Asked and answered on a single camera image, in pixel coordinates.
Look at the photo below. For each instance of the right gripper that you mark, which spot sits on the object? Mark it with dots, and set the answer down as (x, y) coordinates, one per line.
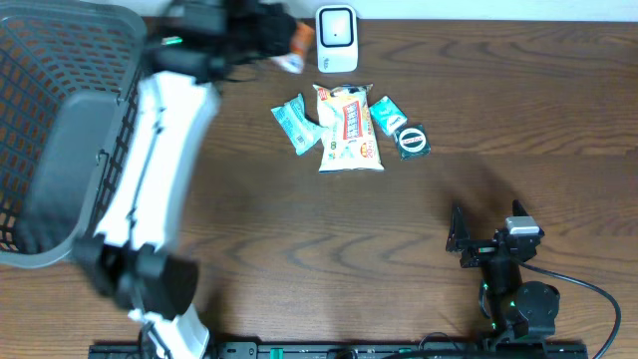
(459, 239)

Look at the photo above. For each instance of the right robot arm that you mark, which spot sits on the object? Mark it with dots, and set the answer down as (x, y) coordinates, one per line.
(519, 311)

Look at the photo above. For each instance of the dark green Zam-Buk box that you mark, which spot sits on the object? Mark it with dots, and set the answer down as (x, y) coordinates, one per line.
(412, 142)

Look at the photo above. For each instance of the white barcode scanner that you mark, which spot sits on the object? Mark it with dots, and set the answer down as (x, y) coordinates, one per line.
(336, 39)

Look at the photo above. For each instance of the orange tissue pack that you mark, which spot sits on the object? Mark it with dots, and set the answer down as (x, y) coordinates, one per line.
(295, 60)

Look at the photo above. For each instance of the yellow snack bag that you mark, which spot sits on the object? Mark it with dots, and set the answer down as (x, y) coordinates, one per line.
(349, 141)

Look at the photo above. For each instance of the teal tissue pack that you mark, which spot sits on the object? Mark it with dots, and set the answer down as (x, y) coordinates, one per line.
(388, 115)

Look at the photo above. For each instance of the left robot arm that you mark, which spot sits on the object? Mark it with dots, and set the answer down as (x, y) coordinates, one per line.
(129, 255)

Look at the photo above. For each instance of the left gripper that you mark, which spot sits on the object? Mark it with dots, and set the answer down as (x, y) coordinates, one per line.
(275, 29)

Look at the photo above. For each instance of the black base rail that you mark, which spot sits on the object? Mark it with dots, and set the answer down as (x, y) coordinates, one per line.
(436, 349)

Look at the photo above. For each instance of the grey plastic shopping basket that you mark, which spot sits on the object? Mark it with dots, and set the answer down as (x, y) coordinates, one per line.
(69, 74)

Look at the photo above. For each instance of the light green wipes packet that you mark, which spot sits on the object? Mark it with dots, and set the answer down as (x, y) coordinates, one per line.
(302, 133)

